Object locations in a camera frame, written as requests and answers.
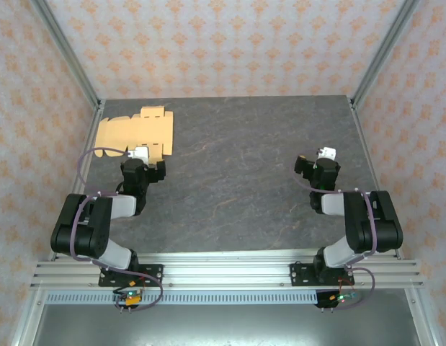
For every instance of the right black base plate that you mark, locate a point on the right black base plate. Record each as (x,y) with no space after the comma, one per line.
(300,274)

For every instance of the grey metal panel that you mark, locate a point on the grey metal panel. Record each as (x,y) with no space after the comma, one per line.
(222,328)

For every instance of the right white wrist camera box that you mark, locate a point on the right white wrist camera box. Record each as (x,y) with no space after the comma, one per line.
(329,153)

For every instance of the aluminium side rail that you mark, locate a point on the aluminium side rail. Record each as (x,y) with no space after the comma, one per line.
(366,144)
(89,140)

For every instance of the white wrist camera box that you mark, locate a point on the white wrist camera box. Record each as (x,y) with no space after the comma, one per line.
(140,153)
(329,153)

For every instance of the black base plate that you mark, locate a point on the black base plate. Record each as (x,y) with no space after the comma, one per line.
(152,274)
(300,274)

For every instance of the aluminium frame post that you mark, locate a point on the aluminium frame post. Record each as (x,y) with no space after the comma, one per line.
(386,50)
(66,50)

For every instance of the aluminium mounting beam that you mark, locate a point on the aluminium mounting beam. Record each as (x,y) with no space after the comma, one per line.
(226,270)

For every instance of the tan cardboard paper box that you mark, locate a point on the tan cardboard paper box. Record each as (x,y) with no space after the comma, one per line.
(136,129)

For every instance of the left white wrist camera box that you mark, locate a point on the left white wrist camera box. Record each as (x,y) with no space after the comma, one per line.
(140,153)

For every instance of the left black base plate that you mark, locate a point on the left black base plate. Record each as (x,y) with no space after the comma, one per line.
(152,274)

